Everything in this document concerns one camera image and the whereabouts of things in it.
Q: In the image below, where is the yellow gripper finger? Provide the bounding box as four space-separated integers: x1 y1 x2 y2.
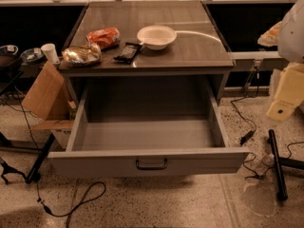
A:
266 62 304 122

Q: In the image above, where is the crushed gold can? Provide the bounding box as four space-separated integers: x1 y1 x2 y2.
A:
62 44 102 67

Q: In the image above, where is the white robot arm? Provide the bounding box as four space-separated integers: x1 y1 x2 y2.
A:
257 0 304 121

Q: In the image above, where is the open grey top drawer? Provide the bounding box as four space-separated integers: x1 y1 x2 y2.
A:
49 76 249 178

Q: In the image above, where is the black stand leg right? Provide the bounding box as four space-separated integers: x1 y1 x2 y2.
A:
268 129 304 200

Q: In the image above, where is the clear plastic bottle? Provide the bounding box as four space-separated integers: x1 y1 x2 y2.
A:
256 154 275 177

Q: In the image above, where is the grey cabinet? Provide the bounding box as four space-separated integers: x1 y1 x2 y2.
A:
60 0 234 101

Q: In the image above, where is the white bowl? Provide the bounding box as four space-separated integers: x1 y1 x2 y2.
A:
137 26 177 50

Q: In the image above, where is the black snack bar packet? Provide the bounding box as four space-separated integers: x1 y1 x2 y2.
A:
114 43 142 64

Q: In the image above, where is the orange chip bag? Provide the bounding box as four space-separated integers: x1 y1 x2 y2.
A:
87 28 121 50

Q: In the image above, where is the cardboard box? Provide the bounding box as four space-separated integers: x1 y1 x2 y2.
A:
22 62 77 149

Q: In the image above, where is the white paper cup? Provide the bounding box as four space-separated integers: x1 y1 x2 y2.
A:
41 43 60 64

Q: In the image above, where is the blue bowl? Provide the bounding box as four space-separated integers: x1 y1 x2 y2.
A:
21 47 45 64

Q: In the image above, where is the black table leg left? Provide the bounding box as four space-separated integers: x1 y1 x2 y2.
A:
26 134 55 183

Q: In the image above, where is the dark bowl at left edge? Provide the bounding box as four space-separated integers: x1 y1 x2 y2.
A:
0 45 18 67

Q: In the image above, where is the black power adapter cable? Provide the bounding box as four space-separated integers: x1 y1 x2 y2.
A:
230 66 261 146

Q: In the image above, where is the black drawer handle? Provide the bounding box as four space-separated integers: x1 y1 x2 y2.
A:
136 159 167 171

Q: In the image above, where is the black floor cable left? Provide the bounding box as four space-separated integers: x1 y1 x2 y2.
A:
35 180 107 228

